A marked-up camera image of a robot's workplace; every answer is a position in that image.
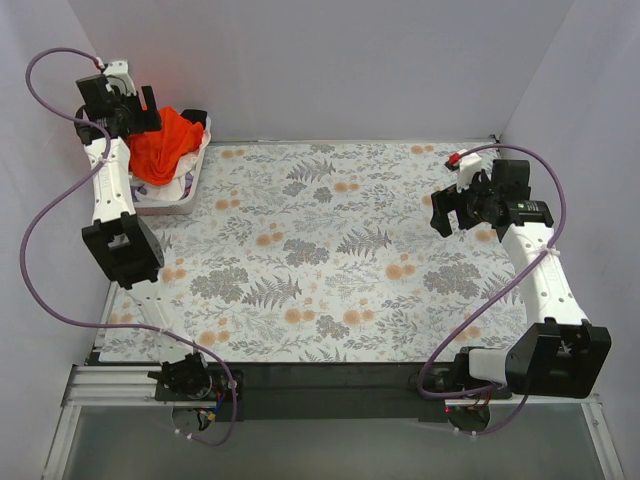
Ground orange t shirt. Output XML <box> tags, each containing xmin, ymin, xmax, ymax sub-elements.
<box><xmin>128</xmin><ymin>106</ymin><xmax>204</xmax><ymax>186</ymax></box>

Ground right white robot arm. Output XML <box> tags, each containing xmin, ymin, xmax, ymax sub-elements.
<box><xmin>431</xmin><ymin>153</ymin><xmax>611</xmax><ymax>399</ymax></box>

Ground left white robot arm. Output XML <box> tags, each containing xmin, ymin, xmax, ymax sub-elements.
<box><xmin>76</xmin><ymin>73</ymin><xmax>213</xmax><ymax>399</ymax></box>

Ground black garment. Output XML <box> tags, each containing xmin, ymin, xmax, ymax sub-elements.
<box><xmin>181</xmin><ymin>109</ymin><xmax>208</xmax><ymax>130</ymax></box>

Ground purple garment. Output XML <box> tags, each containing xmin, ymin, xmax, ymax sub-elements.
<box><xmin>131</xmin><ymin>173</ymin><xmax>194</xmax><ymax>202</ymax></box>

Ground white t shirt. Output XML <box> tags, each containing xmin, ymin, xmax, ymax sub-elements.
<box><xmin>131</xmin><ymin>129</ymin><xmax>211</xmax><ymax>205</ymax></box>

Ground white laundry basket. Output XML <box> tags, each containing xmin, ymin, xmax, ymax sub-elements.
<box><xmin>129</xmin><ymin>109</ymin><xmax>211</xmax><ymax>216</ymax></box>

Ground floral table mat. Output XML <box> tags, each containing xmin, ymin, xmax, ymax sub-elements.
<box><xmin>99</xmin><ymin>141</ymin><xmax>546</xmax><ymax>365</ymax></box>

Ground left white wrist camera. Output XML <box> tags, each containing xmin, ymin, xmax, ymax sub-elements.
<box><xmin>102</xmin><ymin>59</ymin><xmax>137</xmax><ymax>97</ymax></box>

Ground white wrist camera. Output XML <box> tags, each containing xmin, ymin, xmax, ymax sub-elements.
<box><xmin>445</xmin><ymin>150</ymin><xmax>483</xmax><ymax>192</ymax></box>
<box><xmin>102</xmin><ymin>59</ymin><xmax>137</xmax><ymax>97</ymax></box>

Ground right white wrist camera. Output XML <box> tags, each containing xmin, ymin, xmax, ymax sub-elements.
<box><xmin>445</xmin><ymin>150</ymin><xmax>483</xmax><ymax>192</ymax></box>

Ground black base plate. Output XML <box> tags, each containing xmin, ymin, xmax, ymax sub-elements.
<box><xmin>153</xmin><ymin>362</ymin><xmax>514</xmax><ymax>425</ymax></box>

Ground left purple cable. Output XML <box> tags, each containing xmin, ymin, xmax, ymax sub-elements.
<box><xmin>19</xmin><ymin>47</ymin><xmax>239</xmax><ymax>447</ymax></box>

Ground aluminium frame rail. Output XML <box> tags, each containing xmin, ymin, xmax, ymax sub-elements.
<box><xmin>62</xmin><ymin>363</ymin><xmax>166</xmax><ymax>407</ymax></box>

